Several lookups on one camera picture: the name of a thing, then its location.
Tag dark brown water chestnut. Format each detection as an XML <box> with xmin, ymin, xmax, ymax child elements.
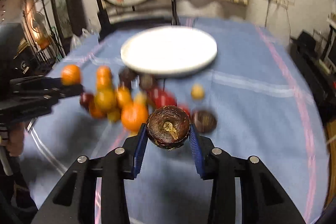
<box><xmin>146</xmin><ymin>106</ymin><xmax>190</xmax><ymax>149</ymax></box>

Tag orange mandarin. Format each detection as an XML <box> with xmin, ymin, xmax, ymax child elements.
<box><xmin>121</xmin><ymin>103</ymin><xmax>149</xmax><ymax>132</ymax></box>

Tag small tan longan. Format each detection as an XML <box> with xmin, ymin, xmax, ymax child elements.
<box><xmin>190</xmin><ymin>84</ymin><xmax>205</xmax><ymax>100</ymax></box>

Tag orange kumquat fruit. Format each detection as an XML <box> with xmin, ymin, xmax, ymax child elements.
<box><xmin>61</xmin><ymin>64</ymin><xmax>81</xmax><ymax>85</ymax></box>

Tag left hand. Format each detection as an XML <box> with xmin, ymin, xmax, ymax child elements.
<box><xmin>6</xmin><ymin>123</ymin><xmax>25</xmax><ymax>157</ymax></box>

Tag electric fan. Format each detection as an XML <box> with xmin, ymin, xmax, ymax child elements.
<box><xmin>31</xmin><ymin>12</ymin><xmax>47</xmax><ymax>36</ymax></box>

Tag blue striped tablecloth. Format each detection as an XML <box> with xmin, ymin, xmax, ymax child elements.
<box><xmin>20</xmin><ymin>18</ymin><xmax>329</xmax><ymax>223</ymax></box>

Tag white oval plate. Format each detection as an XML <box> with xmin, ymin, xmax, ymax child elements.
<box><xmin>120</xmin><ymin>26</ymin><xmax>218</xmax><ymax>76</ymax></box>

